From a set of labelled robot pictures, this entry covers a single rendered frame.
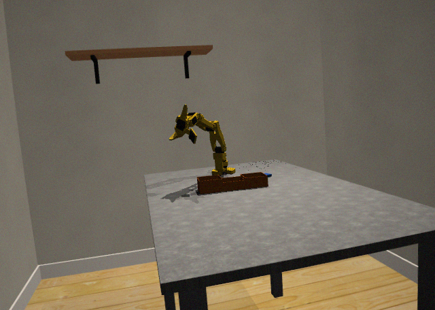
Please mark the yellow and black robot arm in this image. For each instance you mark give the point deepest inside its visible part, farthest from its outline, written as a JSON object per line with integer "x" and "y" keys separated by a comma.
{"x": 215, "y": 134}

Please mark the orange three-compartment bin rack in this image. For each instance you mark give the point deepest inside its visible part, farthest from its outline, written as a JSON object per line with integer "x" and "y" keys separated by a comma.
{"x": 214, "y": 183}

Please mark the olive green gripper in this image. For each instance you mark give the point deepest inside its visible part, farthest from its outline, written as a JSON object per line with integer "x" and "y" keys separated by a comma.
{"x": 182, "y": 127}

